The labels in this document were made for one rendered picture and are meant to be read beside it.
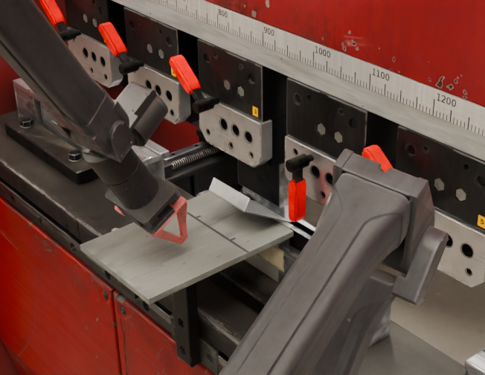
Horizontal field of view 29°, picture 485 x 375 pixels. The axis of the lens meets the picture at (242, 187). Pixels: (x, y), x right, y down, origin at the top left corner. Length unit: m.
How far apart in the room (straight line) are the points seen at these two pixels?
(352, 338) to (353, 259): 0.14
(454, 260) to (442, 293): 1.88
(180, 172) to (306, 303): 1.23
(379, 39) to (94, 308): 0.89
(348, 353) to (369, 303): 0.05
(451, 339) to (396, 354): 1.47
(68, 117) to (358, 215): 0.46
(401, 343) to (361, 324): 0.56
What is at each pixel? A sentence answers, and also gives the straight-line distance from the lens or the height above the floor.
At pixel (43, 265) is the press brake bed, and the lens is 1.95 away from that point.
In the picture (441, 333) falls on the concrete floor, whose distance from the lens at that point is 2.86.
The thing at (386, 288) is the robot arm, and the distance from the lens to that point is 0.83.
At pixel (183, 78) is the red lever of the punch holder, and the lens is 1.39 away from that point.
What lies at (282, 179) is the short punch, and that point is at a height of 1.07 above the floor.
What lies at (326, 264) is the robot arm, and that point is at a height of 1.35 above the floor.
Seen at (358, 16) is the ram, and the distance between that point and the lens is 1.14.
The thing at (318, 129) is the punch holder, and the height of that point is 1.20.
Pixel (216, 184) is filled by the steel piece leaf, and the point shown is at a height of 1.06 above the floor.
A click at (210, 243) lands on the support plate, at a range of 1.37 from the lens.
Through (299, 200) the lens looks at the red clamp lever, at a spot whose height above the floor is 1.11.
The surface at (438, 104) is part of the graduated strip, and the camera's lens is 1.08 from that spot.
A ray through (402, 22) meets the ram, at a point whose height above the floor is 1.38.
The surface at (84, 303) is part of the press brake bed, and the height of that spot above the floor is 0.68.
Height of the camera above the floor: 1.74
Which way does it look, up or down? 29 degrees down
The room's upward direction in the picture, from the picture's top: 1 degrees counter-clockwise
